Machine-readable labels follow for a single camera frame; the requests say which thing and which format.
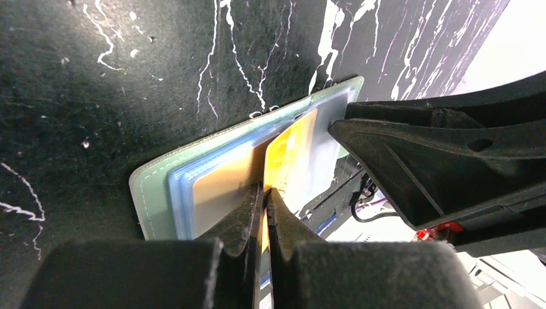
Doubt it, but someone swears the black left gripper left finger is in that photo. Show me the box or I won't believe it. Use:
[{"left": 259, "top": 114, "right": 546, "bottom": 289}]
[{"left": 20, "top": 183, "right": 264, "bottom": 308}]

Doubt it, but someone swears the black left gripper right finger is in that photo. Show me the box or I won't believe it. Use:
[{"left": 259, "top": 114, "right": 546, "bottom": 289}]
[{"left": 265, "top": 188, "right": 480, "bottom": 308}]

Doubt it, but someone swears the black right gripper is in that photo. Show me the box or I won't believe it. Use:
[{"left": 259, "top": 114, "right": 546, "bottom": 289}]
[{"left": 301, "top": 73, "right": 545, "bottom": 257}]

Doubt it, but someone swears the orange gold credit card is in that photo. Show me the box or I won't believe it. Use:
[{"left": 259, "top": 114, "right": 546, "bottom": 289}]
[{"left": 190, "top": 137, "right": 273, "bottom": 239}]

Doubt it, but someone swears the mint green card holder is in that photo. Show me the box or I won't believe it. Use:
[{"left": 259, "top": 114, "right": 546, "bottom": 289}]
[{"left": 129, "top": 76, "right": 364, "bottom": 240}]

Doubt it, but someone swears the yellow credit card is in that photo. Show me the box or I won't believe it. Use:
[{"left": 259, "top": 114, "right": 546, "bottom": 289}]
[{"left": 260, "top": 108, "right": 320, "bottom": 252}]

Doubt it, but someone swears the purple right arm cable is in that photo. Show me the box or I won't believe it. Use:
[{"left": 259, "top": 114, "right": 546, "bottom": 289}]
[{"left": 356, "top": 196, "right": 389, "bottom": 212}]

